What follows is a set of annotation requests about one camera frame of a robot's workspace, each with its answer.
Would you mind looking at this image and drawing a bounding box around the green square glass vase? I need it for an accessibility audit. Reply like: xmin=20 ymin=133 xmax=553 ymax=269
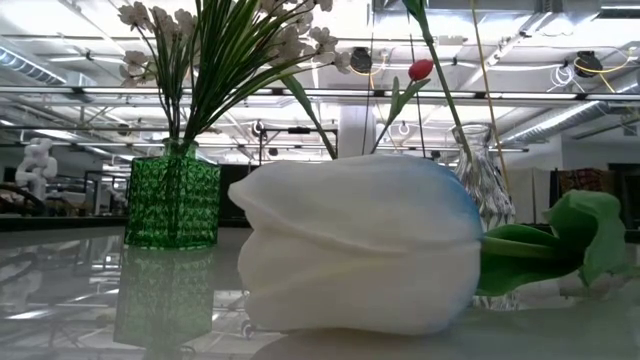
xmin=123 ymin=138 xmax=222 ymax=250

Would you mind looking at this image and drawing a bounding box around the clear ribbed glass vase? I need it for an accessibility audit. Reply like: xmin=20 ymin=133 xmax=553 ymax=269
xmin=451 ymin=122 xmax=521 ymax=312

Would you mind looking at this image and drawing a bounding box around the white column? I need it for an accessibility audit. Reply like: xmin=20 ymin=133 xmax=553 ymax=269
xmin=338 ymin=102 xmax=377 ymax=160

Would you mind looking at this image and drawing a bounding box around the black partition panel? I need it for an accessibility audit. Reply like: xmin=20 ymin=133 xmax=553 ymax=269
xmin=219 ymin=163 xmax=262 ymax=222

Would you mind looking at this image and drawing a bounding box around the patterned cloth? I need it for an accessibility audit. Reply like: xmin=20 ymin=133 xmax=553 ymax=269
xmin=556 ymin=167 xmax=616 ymax=224

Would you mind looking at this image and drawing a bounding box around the white robot figure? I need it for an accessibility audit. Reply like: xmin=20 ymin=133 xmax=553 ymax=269
xmin=13 ymin=137 xmax=59 ymax=201

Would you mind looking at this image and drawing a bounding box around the black metal frame stand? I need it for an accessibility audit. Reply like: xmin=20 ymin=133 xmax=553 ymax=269
xmin=257 ymin=126 xmax=340 ymax=164

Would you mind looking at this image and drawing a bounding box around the black hanging cable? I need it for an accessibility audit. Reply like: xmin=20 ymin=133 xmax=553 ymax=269
xmin=361 ymin=0 xmax=376 ymax=157
xmin=408 ymin=34 xmax=426 ymax=154

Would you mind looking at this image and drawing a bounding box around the black ceiling cable reel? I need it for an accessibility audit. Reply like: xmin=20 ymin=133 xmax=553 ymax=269
xmin=573 ymin=49 xmax=604 ymax=79
xmin=348 ymin=46 xmax=374 ymax=75

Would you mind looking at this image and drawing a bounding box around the black table frame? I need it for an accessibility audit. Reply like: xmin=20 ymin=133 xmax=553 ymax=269
xmin=0 ymin=214 xmax=640 ymax=245

